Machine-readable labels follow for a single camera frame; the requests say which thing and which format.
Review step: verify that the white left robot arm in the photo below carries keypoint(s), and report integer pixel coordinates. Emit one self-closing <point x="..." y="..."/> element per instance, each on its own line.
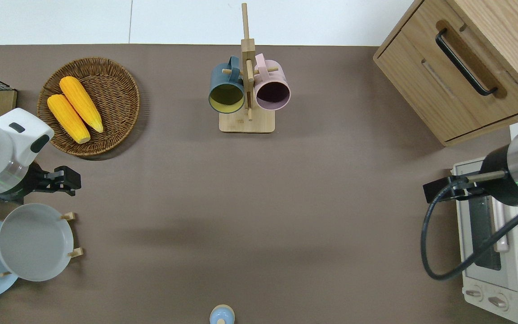
<point x="16" y="130"/>

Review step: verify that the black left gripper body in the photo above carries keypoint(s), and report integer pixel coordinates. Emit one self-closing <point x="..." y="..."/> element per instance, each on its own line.
<point x="43" y="182"/>

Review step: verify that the wooden cabinet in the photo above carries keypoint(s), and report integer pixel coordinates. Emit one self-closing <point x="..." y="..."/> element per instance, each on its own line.
<point x="502" y="27"/>

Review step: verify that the white oven knob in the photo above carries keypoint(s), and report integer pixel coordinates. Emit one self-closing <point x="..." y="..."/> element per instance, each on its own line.
<point x="497" y="301"/>
<point x="474" y="294"/>

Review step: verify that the pink mug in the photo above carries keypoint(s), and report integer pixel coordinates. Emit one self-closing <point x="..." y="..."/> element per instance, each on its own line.
<point x="277" y="77"/>

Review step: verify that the dark blue mug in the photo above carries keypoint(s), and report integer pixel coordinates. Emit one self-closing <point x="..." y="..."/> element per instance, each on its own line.
<point x="219" y="77"/>

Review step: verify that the brown table mat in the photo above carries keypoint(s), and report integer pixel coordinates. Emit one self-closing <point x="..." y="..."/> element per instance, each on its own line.
<point x="259" y="202"/>

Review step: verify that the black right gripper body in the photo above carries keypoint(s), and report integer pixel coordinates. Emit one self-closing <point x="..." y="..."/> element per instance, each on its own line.
<point x="468" y="192"/>

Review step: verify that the wooden mug rack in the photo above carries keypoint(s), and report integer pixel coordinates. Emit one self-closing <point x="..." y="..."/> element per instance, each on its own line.
<point x="246" y="122"/>

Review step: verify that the round wicker basket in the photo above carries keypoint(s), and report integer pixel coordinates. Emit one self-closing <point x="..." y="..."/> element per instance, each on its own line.
<point x="115" y="90"/>

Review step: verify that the wooden plate rack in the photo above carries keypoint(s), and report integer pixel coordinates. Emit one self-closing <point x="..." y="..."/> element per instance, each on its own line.
<point x="76" y="253"/>

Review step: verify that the white toaster oven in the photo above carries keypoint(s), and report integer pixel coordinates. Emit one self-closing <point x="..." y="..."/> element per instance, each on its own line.
<point x="468" y="265"/>

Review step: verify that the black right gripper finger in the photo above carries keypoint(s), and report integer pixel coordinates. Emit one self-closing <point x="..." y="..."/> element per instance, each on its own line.
<point x="436" y="191"/>

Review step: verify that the yellow corn cob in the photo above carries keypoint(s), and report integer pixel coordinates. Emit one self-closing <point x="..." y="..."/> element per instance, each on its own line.
<point x="68" y="119"/>
<point x="81" y="103"/>

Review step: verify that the gray plate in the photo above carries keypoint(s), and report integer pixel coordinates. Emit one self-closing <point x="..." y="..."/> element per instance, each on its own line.
<point x="34" y="243"/>

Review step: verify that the light blue round container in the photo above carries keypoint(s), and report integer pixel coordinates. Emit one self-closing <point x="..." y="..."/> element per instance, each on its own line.
<point x="221" y="313"/>

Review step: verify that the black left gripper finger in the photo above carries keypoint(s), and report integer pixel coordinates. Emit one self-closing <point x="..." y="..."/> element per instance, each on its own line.
<point x="70" y="180"/>

